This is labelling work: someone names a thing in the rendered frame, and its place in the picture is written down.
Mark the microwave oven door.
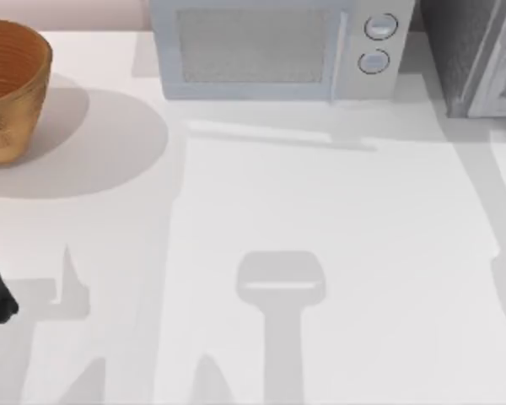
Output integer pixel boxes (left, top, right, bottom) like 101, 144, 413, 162
147, 0, 349, 103

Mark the round microwave knob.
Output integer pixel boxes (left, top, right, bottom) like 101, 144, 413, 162
363, 13, 399, 41
358, 47, 391, 75

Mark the pale microwave oven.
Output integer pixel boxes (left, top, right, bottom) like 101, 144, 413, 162
146, 0, 417, 104

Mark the brown woven basket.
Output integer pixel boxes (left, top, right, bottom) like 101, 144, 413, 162
0, 18, 54, 166

